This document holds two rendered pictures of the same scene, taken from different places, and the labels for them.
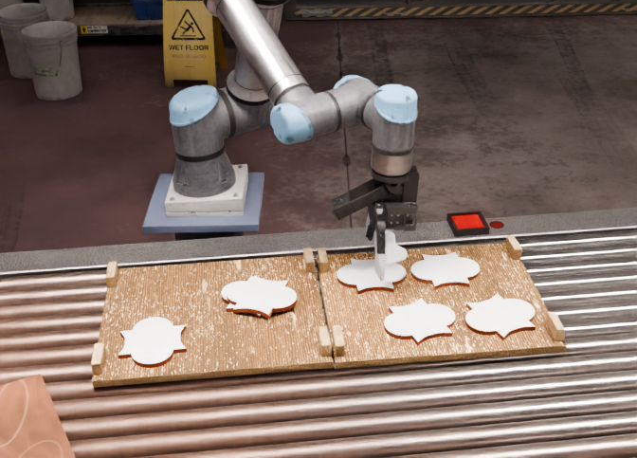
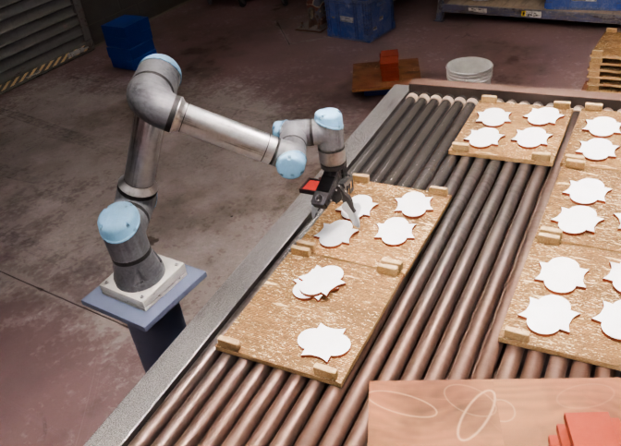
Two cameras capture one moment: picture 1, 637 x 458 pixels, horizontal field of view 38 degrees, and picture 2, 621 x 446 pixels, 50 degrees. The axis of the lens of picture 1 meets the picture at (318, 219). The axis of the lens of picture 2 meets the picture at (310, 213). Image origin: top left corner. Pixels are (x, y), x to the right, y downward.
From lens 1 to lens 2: 1.38 m
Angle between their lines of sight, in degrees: 45
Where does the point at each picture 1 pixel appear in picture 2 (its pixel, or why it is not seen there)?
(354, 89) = (296, 126)
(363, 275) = (335, 235)
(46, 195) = not seen: outside the picture
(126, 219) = not seen: outside the picture
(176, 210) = (151, 301)
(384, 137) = (336, 141)
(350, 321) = (372, 256)
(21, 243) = not seen: outside the picture
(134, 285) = (248, 338)
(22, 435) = (432, 401)
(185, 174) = (138, 274)
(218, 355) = (360, 318)
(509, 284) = (387, 192)
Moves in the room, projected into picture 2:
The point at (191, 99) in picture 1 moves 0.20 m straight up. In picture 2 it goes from (120, 216) to (99, 153)
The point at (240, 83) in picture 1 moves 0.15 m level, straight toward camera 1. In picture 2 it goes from (140, 186) to (182, 195)
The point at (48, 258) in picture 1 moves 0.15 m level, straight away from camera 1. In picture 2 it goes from (153, 380) to (99, 375)
